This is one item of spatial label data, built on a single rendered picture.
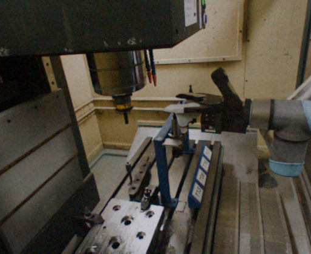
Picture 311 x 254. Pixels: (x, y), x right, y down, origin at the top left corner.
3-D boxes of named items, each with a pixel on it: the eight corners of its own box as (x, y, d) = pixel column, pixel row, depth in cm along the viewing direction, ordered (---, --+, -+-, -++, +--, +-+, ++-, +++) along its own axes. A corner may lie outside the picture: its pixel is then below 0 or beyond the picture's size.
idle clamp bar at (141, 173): (152, 171, 131) (151, 161, 129) (138, 206, 109) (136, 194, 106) (143, 171, 133) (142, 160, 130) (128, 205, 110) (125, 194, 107)
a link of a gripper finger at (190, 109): (184, 115, 60) (220, 112, 60) (184, 109, 59) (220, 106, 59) (181, 108, 64) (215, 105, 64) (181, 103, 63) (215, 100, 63)
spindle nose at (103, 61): (112, 80, 82) (105, 43, 77) (155, 80, 75) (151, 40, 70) (82, 95, 68) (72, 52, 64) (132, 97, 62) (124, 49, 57)
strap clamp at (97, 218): (109, 236, 95) (102, 207, 89) (105, 243, 93) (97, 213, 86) (81, 229, 100) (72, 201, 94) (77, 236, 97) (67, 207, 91)
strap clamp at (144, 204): (159, 204, 108) (156, 176, 102) (149, 227, 97) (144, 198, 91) (152, 203, 109) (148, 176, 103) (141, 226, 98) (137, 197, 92)
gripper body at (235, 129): (198, 132, 64) (246, 137, 59) (197, 101, 60) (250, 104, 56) (203, 120, 70) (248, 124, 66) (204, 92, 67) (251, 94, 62)
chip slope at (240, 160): (255, 161, 177) (257, 129, 166) (260, 241, 117) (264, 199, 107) (141, 150, 207) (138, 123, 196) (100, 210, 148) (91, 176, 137)
